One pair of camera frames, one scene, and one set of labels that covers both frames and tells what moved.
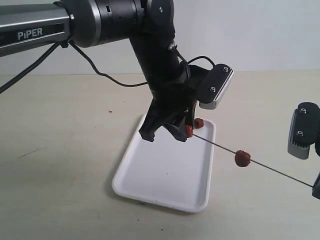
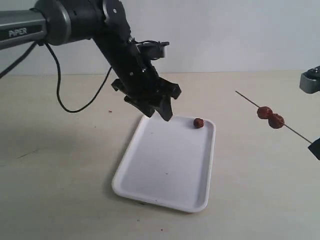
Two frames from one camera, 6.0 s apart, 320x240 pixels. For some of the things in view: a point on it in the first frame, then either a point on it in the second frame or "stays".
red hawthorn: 242,158 -> 276,121
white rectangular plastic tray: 169,172 stays
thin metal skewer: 254,161 -> 300,135
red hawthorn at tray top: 198,123 stays
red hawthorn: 189,130 -> 264,112
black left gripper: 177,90 -> 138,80
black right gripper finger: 316,188 -> 315,148
